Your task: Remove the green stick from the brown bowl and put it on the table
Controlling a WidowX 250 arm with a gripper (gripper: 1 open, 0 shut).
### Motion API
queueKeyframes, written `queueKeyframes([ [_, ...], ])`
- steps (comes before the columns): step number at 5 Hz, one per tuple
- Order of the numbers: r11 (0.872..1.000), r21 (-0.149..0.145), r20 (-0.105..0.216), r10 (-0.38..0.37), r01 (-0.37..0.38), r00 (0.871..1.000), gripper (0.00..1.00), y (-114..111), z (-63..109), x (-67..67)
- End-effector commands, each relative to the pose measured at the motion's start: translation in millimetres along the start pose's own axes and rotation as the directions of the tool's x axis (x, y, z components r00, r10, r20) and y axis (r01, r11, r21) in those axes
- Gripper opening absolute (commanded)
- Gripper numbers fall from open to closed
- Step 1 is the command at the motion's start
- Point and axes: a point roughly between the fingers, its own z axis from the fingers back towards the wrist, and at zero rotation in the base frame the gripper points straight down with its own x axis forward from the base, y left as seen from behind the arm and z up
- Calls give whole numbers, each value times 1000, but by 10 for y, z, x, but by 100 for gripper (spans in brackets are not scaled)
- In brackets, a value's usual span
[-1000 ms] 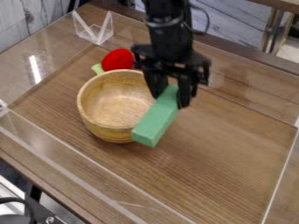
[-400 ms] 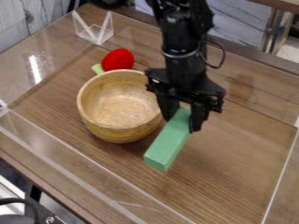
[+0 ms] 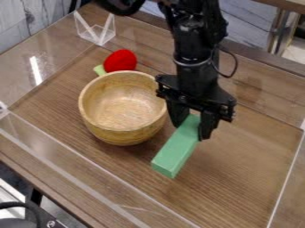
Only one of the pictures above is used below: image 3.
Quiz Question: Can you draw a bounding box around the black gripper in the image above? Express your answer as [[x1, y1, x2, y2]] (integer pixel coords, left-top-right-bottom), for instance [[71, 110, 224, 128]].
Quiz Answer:
[[156, 58, 236, 141]]

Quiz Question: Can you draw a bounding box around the green stick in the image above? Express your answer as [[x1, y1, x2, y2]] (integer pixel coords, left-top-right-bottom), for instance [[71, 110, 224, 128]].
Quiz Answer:
[[151, 114, 200, 178]]

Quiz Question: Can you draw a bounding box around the brown wooden bowl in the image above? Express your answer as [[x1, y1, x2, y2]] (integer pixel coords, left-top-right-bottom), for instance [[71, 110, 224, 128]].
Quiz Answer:
[[77, 70, 167, 146]]

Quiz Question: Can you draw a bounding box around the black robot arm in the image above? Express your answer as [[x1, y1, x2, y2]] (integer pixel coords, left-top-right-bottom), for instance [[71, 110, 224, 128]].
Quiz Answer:
[[95, 0, 236, 141]]

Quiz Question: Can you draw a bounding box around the red plush ball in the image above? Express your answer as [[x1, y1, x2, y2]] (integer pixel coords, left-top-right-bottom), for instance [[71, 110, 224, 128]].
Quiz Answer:
[[103, 49, 136, 72]]

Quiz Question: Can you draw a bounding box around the light green flat piece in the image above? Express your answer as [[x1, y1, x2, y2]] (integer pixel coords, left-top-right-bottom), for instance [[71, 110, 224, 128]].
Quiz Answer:
[[92, 65, 105, 76]]

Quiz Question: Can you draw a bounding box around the clear acrylic stand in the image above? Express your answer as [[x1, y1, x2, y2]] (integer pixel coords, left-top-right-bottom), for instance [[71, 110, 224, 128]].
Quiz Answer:
[[72, 11, 115, 46]]

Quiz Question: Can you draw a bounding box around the metal table leg background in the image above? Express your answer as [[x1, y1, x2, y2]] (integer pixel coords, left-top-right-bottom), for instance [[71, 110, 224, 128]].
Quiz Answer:
[[266, 9, 301, 56]]

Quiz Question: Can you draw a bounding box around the clear acrylic tray wall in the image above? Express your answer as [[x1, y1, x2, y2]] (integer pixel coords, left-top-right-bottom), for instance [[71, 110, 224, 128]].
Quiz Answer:
[[0, 102, 199, 228]]

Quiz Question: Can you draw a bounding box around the black table frame leg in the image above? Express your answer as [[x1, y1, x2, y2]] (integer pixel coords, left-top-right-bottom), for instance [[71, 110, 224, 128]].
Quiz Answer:
[[25, 187, 79, 228]]

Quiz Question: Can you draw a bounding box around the black cable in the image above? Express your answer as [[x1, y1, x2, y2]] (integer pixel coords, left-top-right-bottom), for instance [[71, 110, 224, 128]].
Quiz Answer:
[[0, 201, 40, 228]]

